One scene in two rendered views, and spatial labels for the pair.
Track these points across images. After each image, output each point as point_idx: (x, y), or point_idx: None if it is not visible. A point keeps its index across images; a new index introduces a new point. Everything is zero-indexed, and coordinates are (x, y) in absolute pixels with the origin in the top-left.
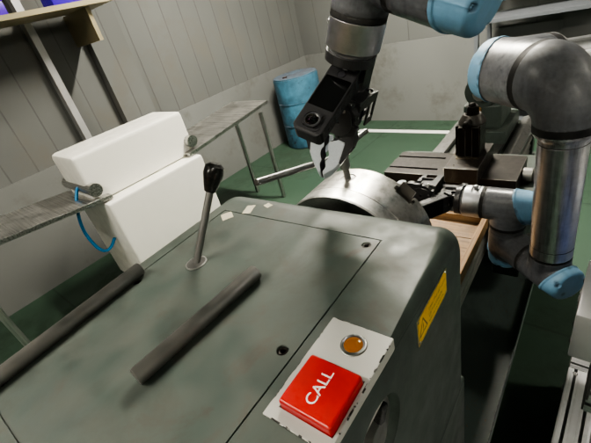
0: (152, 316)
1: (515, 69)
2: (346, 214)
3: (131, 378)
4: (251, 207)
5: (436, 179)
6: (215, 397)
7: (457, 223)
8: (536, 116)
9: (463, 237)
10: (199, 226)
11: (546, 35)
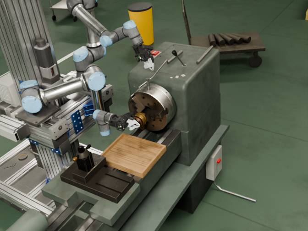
0: (187, 58)
1: (100, 68)
2: (149, 75)
3: (184, 52)
4: (176, 77)
5: (118, 119)
6: (168, 52)
7: (109, 160)
8: None
9: (111, 153)
10: (190, 73)
11: (85, 72)
